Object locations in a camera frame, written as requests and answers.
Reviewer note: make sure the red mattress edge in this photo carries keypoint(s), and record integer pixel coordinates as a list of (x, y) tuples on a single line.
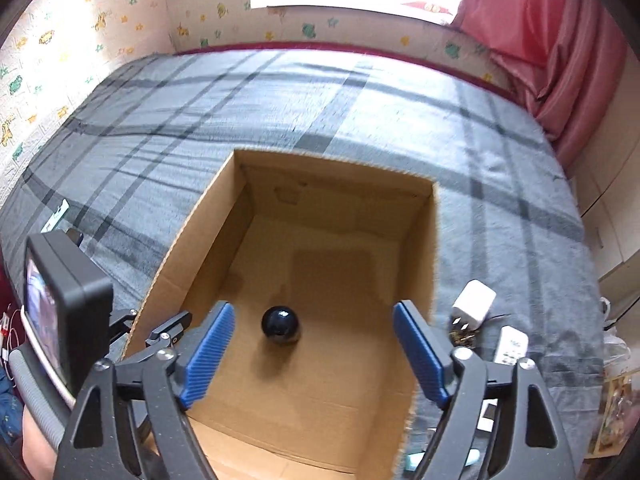
[(400, 57)]

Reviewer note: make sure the beige wardrobe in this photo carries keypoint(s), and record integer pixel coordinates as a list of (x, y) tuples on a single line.
[(610, 230)]

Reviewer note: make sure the dark glossy ball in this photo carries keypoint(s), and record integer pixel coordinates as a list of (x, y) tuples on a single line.
[(281, 326)]

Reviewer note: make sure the grey plaid blanket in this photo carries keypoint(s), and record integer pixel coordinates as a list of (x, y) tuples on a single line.
[(300, 105)]

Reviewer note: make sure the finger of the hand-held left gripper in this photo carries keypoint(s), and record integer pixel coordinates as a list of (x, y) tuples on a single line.
[(121, 325), (170, 332)]

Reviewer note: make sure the light blue tube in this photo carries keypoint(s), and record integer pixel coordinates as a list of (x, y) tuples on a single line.
[(470, 459)]

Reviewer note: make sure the blue patterned cloth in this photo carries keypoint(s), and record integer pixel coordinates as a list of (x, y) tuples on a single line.
[(10, 400)]

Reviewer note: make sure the brown cardboard box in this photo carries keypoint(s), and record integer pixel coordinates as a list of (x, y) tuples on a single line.
[(325, 270)]

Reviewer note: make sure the white and teal card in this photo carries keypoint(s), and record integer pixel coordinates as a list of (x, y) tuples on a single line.
[(55, 216)]

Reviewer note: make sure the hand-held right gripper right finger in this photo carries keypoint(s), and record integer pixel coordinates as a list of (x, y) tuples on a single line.
[(420, 355)]

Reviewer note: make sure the white plastic bag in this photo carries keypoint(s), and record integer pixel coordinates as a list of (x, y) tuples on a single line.
[(612, 340)]

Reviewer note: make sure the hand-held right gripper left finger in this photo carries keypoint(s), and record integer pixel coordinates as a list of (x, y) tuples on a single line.
[(210, 355)]

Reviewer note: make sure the wooden shelf with clutter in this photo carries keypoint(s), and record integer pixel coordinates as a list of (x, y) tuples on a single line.
[(612, 410)]

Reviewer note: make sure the black phone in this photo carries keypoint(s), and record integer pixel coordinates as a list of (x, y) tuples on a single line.
[(76, 236)]

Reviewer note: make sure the red window decoration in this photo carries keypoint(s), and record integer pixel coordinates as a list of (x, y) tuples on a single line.
[(430, 7)]

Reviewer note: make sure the white remote control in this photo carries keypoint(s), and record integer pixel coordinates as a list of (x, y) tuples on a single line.
[(512, 345)]

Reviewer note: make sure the pink curtain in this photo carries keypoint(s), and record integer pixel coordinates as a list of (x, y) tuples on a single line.
[(545, 45)]

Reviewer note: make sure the person's left forearm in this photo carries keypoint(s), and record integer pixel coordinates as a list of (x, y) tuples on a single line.
[(37, 445)]

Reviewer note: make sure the large white charger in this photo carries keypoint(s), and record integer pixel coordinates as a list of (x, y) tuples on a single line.
[(472, 302)]

